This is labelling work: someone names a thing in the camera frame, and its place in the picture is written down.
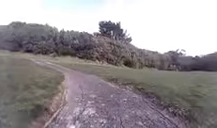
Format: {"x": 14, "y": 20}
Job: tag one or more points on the grass strip beside path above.
{"x": 162, "y": 83}

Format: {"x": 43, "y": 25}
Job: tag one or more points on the green grass field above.
{"x": 19, "y": 86}

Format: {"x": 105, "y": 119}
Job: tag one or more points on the grey cracked asphalt path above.
{"x": 102, "y": 103}

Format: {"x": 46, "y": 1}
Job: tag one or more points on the tall dark tree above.
{"x": 112, "y": 30}

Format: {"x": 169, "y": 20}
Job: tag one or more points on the row of green bushes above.
{"x": 79, "y": 46}

